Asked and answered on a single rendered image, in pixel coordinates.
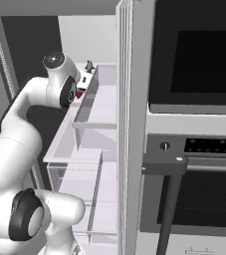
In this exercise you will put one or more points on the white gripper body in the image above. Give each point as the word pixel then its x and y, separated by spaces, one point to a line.
pixel 89 75

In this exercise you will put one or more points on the dark grey stool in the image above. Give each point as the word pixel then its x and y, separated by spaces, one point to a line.
pixel 166 166

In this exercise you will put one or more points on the red strawberry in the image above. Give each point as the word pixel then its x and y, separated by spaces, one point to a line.
pixel 79 95

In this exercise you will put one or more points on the white fridge door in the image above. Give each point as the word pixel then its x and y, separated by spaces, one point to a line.
pixel 134 99

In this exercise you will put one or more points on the clear fridge door shelf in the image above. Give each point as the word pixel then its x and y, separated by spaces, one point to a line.
pixel 101 212
pixel 74 149
pixel 96 109

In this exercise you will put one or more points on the grey fridge body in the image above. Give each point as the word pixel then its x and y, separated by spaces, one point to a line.
pixel 28 46

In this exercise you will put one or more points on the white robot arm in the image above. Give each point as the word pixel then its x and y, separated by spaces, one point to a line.
pixel 15 142

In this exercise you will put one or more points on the black microwave oven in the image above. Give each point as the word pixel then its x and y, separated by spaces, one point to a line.
pixel 197 59

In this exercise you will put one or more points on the steel oven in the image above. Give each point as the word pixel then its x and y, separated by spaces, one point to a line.
pixel 210 199

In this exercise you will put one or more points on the round oven knob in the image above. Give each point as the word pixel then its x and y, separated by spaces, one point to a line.
pixel 164 146

